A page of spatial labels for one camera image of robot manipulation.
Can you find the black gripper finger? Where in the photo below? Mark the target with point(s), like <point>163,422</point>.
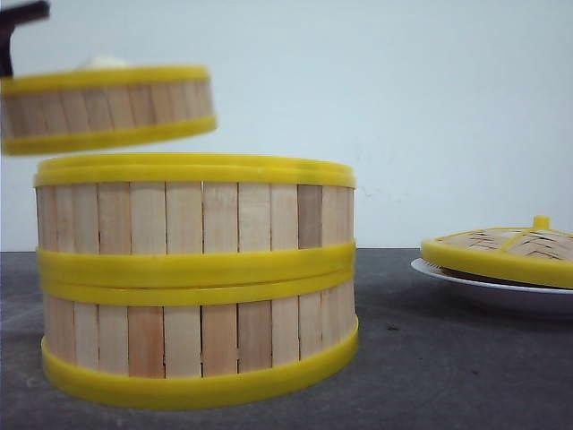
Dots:
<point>11,18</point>

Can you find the bamboo steamer basket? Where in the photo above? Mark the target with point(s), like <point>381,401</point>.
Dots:
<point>206,356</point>
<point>140,227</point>
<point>90,109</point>

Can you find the yellow rimmed bamboo steamer lid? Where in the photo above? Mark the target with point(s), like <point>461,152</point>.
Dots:
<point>537,254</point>

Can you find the large white steamed bun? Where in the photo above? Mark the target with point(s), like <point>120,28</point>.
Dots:
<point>103,62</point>

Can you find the white plate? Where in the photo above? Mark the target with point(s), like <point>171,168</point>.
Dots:
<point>503,296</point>

